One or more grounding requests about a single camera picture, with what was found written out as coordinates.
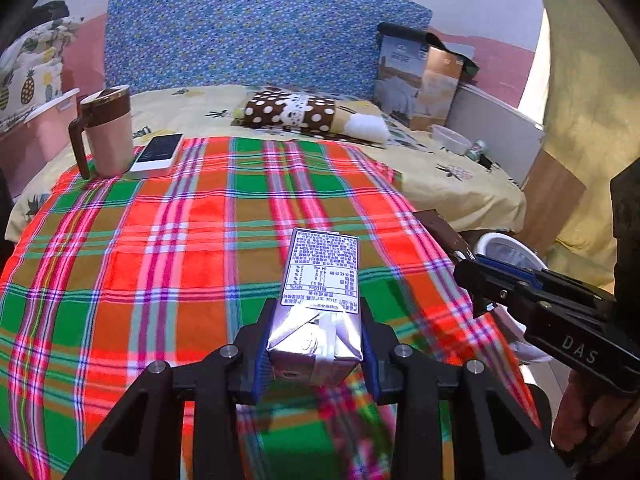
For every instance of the yellow curtain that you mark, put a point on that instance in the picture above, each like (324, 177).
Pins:
(585, 85)

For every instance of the yellow printed bed sheet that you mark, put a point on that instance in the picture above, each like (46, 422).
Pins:
(450, 195)

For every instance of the white smartphone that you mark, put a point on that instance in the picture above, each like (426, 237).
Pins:
(157, 152)

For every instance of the black bag on quilt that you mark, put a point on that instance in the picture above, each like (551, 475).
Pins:
(50, 10)

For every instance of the brown polka dot pillow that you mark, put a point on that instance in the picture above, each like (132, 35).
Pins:
(285, 112)

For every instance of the white panel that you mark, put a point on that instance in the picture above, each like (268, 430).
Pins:
(495, 125)

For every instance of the blue floral headboard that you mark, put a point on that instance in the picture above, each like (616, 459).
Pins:
(260, 25)

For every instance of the white round trash bin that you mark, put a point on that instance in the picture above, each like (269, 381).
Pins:
(505, 250)

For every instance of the person's right hand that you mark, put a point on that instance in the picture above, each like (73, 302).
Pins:
(585, 420)

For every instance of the silver drink carton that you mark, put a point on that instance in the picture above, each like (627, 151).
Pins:
(320, 300)

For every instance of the plaid blanket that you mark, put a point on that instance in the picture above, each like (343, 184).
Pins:
(175, 270)

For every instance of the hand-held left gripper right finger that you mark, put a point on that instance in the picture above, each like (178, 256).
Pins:
(372, 362)

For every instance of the cardboard bedding box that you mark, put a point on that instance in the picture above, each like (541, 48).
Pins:
(415, 85)

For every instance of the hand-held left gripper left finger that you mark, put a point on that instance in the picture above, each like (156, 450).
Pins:
(257, 362)

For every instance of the black clip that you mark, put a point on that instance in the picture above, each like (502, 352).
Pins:
(489, 162)

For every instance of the small green can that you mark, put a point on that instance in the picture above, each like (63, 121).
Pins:
(476, 149)

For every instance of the white plastic bowl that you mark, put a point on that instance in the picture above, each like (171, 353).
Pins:
(450, 139)

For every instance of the black bag on box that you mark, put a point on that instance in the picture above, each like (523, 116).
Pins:
(445, 45)

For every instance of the wooden board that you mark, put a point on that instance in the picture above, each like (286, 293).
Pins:
(550, 200)

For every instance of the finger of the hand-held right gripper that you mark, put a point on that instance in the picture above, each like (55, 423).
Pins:
(505, 266)
(485, 282)

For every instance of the pink storage box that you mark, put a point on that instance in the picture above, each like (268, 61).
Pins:
(35, 145)

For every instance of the dark olive clothing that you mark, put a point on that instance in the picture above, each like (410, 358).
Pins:
(627, 235)

